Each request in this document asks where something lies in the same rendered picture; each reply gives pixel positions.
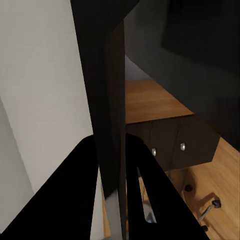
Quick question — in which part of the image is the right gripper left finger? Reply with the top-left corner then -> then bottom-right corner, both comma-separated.
0,135 -> 99,240

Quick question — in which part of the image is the keyboard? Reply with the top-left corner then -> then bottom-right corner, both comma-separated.
70,0 -> 140,240

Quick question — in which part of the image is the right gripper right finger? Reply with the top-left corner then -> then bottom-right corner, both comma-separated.
125,133 -> 210,240

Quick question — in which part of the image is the swivel chair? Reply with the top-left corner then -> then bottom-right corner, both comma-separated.
102,185 -> 221,240

